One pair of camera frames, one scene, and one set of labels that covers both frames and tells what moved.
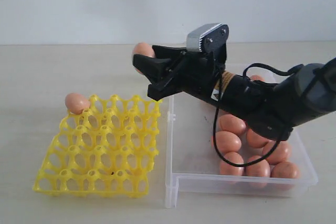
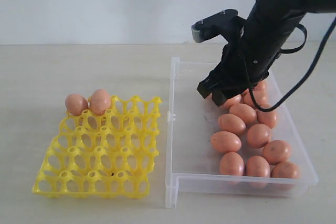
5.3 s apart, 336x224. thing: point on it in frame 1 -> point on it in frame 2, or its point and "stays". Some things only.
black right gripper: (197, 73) -> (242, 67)
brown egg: (285, 169) stays
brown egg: (76, 103) stays
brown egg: (144, 49) -> (100, 102)
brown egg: (228, 169) stays
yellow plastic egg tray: (107, 150) stays
